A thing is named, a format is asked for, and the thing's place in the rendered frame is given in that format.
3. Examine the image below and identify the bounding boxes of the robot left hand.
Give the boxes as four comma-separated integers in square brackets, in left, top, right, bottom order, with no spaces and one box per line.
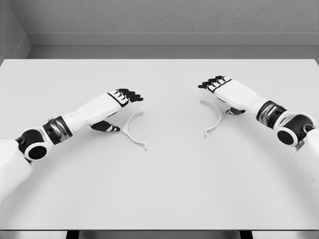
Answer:
[84,88,145,133]

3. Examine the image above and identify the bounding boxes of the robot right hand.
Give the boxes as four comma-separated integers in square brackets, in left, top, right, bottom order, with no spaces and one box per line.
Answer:
[197,76,253,116]

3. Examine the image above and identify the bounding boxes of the white half-ring pipe clamp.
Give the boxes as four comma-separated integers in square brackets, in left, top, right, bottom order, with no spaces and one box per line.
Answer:
[122,106,148,152]
[199,95,224,138]

